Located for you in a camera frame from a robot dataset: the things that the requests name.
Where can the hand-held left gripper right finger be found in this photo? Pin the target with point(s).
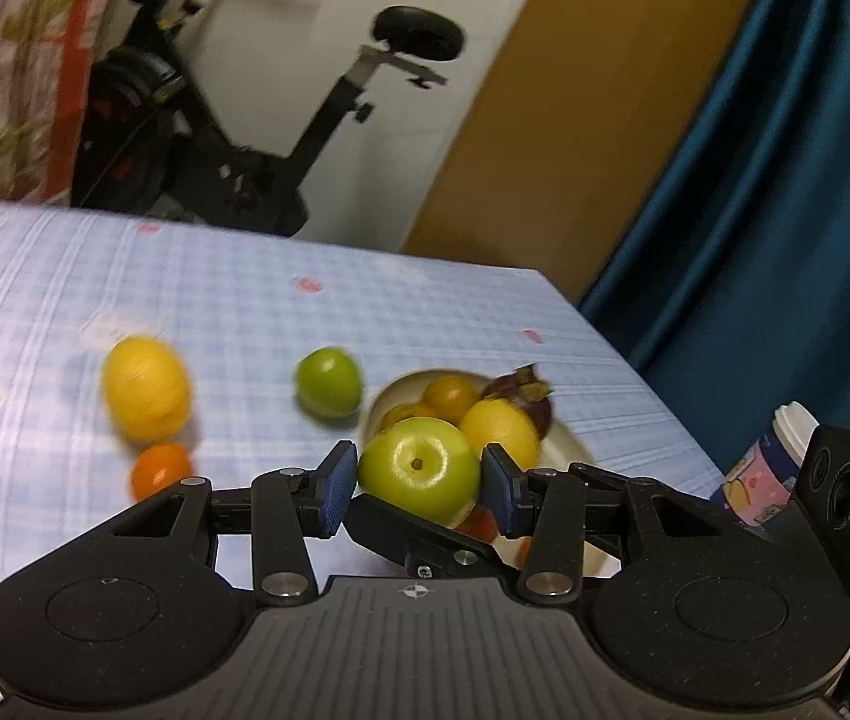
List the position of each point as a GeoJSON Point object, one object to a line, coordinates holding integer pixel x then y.
{"type": "Point", "coordinates": [496, 491]}

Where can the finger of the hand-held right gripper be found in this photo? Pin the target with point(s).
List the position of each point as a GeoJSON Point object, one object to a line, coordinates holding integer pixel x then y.
{"type": "Point", "coordinates": [425, 544]}

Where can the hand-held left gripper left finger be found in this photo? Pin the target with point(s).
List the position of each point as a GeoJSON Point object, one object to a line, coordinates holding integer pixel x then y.
{"type": "Point", "coordinates": [339, 487]}

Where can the red apple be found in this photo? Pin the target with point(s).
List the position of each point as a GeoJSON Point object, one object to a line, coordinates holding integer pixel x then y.
{"type": "Point", "coordinates": [479, 523]}

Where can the yellow lemon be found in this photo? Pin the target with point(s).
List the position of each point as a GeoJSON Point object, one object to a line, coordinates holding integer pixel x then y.
{"type": "Point", "coordinates": [146, 397]}
{"type": "Point", "coordinates": [500, 431]}

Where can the yellow-green apple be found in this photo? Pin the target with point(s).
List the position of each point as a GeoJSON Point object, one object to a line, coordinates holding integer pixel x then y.
{"type": "Point", "coordinates": [419, 469]}

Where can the cream ceramic bowl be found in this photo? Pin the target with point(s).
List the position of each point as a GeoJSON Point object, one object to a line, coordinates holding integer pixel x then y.
{"type": "Point", "coordinates": [567, 446]}

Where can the purple mangosteen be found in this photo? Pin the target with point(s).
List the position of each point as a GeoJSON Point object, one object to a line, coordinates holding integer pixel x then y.
{"type": "Point", "coordinates": [522, 405]}

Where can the small orange tangerine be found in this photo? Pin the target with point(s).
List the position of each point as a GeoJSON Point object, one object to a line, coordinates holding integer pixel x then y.
{"type": "Point", "coordinates": [451, 397]}
{"type": "Point", "coordinates": [162, 469]}
{"type": "Point", "coordinates": [404, 415]}

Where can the small green lime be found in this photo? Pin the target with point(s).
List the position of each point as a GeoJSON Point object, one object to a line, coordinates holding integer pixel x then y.
{"type": "Point", "coordinates": [329, 382]}

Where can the white-capped printed bottle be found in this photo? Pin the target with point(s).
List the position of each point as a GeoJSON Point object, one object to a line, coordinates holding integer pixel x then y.
{"type": "Point", "coordinates": [759, 484]}

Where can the blue curtain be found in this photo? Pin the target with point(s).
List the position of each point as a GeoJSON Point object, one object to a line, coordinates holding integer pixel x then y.
{"type": "Point", "coordinates": [770, 240]}

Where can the black exercise bike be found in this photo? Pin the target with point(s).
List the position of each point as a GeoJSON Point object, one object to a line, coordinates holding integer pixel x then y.
{"type": "Point", "coordinates": [222, 157]}

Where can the wooden door panel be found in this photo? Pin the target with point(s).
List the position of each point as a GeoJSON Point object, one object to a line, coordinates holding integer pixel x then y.
{"type": "Point", "coordinates": [582, 127]}

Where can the printed red backdrop cloth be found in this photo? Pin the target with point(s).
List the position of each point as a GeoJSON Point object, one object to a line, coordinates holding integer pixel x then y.
{"type": "Point", "coordinates": [12, 67]}

